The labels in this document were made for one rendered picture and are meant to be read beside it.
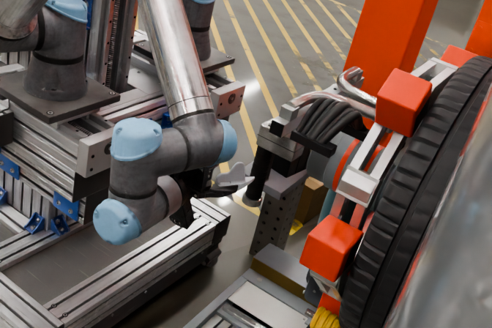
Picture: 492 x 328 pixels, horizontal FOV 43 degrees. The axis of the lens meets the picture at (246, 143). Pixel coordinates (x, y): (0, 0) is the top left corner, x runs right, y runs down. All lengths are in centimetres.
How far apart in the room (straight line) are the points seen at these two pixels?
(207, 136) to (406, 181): 34
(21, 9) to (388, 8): 97
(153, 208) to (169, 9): 33
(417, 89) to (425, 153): 11
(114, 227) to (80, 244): 106
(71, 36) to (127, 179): 58
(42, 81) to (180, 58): 54
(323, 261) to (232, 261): 130
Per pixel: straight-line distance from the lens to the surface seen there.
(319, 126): 121
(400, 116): 113
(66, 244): 204
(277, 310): 215
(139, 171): 96
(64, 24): 146
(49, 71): 151
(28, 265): 197
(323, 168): 140
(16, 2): 128
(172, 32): 106
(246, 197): 138
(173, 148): 98
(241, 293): 217
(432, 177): 109
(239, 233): 255
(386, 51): 181
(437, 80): 129
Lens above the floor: 152
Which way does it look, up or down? 28 degrees down
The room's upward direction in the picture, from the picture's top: 14 degrees clockwise
